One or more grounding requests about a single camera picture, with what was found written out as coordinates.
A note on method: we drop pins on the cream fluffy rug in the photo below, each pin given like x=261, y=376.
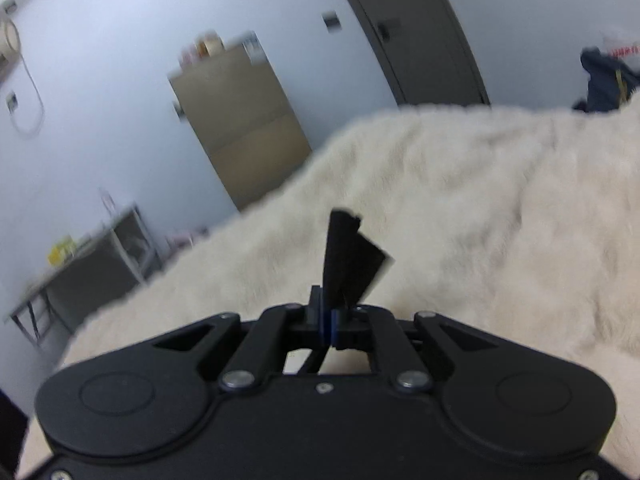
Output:
x=513, y=267

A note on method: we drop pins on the yellow item on table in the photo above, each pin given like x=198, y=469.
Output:
x=61, y=251

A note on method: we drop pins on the dark grey door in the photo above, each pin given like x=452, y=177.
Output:
x=422, y=51

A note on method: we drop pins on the dark blue bag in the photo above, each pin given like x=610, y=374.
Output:
x=611, y=82

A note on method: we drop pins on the grey metal table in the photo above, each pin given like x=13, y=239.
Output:
x=108, y=264

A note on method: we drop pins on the black and blue garment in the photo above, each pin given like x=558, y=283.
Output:
x=351, y=265

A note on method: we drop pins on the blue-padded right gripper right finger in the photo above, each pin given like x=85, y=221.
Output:
x=376, y=332

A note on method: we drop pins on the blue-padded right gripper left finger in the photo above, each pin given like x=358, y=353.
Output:
x=278, y=331

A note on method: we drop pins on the brown cardboard box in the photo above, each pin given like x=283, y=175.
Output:
x=239, y=112

